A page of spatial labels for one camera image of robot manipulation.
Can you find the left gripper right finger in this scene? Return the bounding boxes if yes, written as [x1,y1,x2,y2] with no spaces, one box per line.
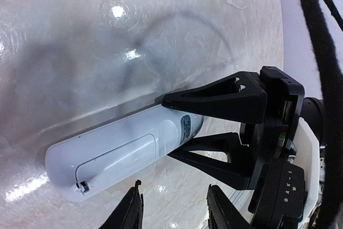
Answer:
[206,185,253,229]

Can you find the white remote control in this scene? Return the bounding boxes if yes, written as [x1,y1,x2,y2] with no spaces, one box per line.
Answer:
[44,105,204,202]

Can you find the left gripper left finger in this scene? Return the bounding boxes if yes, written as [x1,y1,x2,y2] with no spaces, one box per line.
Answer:
[100,180,144,229]

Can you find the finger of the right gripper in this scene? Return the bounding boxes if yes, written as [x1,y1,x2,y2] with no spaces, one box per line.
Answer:
[169,132,255,190]
[162,71,267,124]

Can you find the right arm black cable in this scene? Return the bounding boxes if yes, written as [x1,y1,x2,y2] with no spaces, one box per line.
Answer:
[294,0,343,229]

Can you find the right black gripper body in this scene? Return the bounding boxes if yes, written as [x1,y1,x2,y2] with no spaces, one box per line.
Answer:
[240,66,304,190]

